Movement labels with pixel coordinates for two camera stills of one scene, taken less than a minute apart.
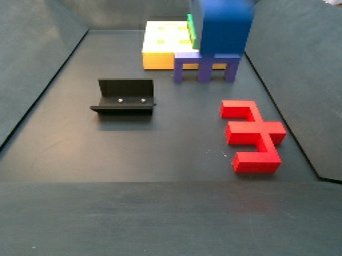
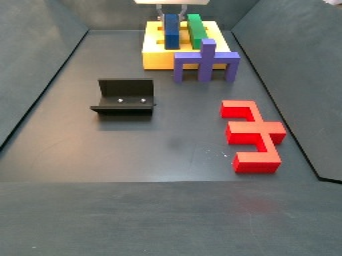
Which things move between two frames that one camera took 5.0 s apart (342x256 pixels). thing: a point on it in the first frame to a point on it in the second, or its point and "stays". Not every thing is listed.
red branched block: [258, 132] stays
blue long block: [226, 21] to [172, 31]
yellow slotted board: [166, 38] stays
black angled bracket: [125, 97] stays
